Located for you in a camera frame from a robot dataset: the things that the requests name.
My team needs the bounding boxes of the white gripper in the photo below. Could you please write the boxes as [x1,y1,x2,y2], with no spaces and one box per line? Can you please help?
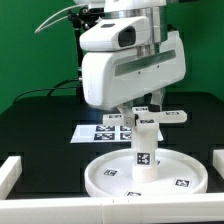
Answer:
[82,31,186,128]

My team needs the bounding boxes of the white cross-shaped table base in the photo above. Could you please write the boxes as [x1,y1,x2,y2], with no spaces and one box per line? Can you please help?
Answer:
[103,107,187,126]

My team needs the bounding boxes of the white round table top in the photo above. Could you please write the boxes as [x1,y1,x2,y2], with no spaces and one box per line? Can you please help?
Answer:
[84,148,208,197]

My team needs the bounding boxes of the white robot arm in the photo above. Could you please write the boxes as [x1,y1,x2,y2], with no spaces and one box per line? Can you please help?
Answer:
[80,0,186,127]

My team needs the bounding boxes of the white marker tag plate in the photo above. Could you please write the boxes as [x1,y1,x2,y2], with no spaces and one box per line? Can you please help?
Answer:
[70,123,164,144]

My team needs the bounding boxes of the white right fence block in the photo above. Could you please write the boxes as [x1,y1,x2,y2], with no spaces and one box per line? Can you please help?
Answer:
[213,149,224,179]

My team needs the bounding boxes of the white fence block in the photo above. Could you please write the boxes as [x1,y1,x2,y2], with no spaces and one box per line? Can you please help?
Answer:
[213,149,224,179]
[0,156,22,200]

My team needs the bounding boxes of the white left fence block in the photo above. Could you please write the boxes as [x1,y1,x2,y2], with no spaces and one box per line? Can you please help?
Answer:
[0,156,22,200]

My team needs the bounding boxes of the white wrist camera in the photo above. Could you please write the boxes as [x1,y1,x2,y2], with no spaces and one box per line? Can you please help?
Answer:
[80,16,150,52]

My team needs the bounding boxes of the black cable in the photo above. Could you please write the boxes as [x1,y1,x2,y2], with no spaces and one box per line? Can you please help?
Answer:
[13,78,84,104]

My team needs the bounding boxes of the white front fence rail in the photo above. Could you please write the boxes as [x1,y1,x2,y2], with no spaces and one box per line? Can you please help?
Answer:
[0,193,224,224]

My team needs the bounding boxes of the white cable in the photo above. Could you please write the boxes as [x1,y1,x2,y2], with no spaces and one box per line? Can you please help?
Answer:
[34,3,88,35]

